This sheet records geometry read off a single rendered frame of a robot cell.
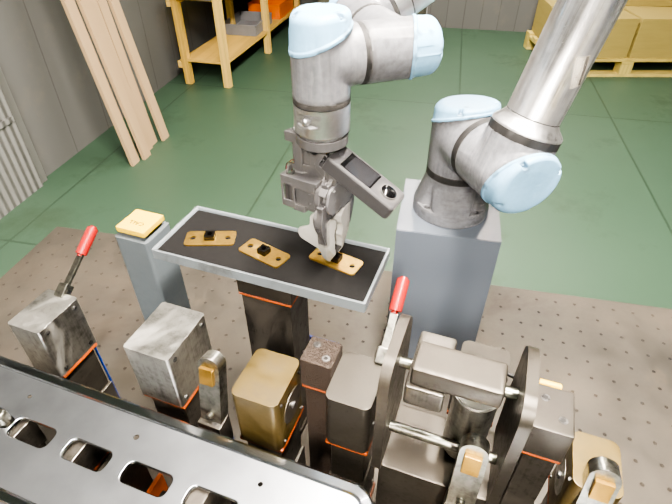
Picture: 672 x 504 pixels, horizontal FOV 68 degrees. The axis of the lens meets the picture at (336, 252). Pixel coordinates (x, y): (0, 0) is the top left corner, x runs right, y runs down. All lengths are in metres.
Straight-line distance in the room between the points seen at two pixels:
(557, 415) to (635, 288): 2.17
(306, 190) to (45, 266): 1.16
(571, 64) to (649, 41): 4.89
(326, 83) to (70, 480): 0.63
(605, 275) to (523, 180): 2.07
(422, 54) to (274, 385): 0.49
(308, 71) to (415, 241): 0.47
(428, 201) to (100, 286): 0.99
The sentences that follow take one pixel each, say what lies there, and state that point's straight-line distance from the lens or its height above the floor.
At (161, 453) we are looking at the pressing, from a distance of 0.81.
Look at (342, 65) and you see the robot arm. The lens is 0.62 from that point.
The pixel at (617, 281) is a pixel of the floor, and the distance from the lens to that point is 2.85.
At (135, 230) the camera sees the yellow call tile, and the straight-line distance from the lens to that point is 0.93.
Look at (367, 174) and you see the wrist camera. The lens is 0.69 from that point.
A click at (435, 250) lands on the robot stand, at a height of 1.06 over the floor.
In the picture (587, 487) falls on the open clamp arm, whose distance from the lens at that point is 0.73.
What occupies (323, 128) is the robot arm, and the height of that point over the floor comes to 1.40.
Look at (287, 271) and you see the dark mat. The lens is 0.78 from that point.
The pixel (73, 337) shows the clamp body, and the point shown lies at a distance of 1.02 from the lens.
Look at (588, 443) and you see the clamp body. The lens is 0.77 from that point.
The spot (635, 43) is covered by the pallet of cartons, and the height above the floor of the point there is 0.30.
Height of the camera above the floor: 1.67
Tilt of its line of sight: 39 degrees down
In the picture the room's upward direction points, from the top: straight up
